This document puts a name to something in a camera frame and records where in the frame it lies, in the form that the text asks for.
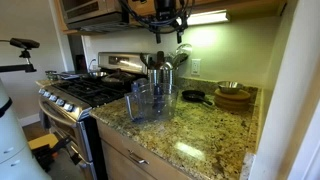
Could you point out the yellow box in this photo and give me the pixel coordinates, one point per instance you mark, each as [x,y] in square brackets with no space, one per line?
[42,140]

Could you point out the round wooden board stack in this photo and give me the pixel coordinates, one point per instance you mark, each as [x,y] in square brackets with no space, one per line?
[232,100]

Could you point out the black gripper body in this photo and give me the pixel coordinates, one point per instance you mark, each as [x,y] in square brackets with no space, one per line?
[165,8]

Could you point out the wooden spoon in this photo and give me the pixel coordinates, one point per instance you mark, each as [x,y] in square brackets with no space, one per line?
[160,59]

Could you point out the steel bowl on boards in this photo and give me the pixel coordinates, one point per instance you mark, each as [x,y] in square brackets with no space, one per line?
[229,87]

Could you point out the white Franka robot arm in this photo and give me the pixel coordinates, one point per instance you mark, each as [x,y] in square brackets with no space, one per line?
[13,140]

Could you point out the small clutter beside stove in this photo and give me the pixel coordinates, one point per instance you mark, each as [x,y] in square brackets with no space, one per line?
[60,75]

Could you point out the white wall outlet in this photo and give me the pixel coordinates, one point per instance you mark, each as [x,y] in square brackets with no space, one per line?
[196,66]

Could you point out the wooden base cabinet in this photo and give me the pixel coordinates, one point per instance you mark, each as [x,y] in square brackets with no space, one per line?
[120,156]

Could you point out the stainless steel microwave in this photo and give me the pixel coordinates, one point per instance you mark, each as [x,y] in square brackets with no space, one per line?
[93,11]

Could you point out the black clamp tool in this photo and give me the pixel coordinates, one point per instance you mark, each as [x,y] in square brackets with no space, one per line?
[50,153]

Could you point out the shallow steel pan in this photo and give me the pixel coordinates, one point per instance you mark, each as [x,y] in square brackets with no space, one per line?
[95,74]

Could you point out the dark lidded pan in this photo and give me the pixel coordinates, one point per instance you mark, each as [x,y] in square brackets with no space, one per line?
[116,78]

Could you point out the small black skillet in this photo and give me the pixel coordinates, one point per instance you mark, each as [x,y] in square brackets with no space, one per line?
[194,96]

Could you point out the stainless steel gas range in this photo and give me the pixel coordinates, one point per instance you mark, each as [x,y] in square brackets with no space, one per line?
[83,96]

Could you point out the clear glass measuring jug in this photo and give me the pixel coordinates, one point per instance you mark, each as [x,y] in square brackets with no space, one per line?
[150,103]

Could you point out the under-cabinet light bar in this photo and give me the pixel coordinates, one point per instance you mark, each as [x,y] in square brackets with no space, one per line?
[206,17]

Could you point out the black camera on stand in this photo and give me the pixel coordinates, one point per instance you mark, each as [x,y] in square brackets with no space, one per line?
[24,43]

